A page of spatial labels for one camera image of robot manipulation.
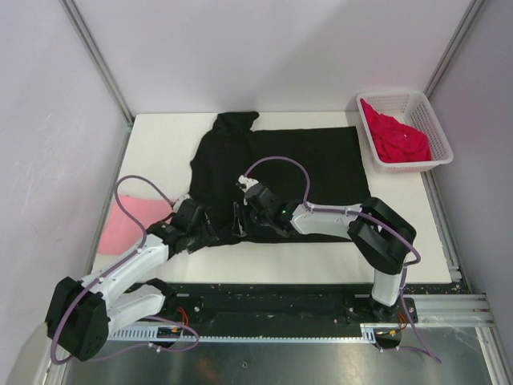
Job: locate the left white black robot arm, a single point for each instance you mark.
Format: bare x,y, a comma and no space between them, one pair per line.
83,313

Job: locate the right aluminium frame post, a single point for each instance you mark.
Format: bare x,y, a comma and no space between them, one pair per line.
462,32

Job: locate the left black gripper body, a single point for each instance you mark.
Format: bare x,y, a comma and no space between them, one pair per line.
201,235

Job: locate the aluminium frame post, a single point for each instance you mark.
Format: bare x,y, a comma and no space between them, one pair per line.
83,31
462,32

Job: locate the pink folded t shirt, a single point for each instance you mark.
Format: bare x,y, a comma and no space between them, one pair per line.
120,233

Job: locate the red crumpled t shirt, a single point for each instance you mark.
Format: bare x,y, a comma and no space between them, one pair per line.
395,142

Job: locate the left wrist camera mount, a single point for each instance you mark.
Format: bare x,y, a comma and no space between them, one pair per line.
180,200

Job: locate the left aluminium frame post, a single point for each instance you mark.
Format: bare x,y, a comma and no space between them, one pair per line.
83,31

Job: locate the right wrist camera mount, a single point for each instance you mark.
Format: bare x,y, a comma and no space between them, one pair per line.
244,183

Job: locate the grey slotted cable duct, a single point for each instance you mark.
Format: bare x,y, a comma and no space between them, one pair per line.
167,333

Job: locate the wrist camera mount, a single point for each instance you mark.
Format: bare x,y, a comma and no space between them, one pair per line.
180,200
244,183

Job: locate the black t shirt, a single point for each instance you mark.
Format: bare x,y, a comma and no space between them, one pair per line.
322,164

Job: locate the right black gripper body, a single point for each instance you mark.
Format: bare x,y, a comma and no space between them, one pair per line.
263,217

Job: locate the white plastic basket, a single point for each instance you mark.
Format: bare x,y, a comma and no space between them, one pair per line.
411,108

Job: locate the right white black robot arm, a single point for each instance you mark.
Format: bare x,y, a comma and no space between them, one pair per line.
383,238

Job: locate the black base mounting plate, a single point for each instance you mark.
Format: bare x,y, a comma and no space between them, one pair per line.
238,308

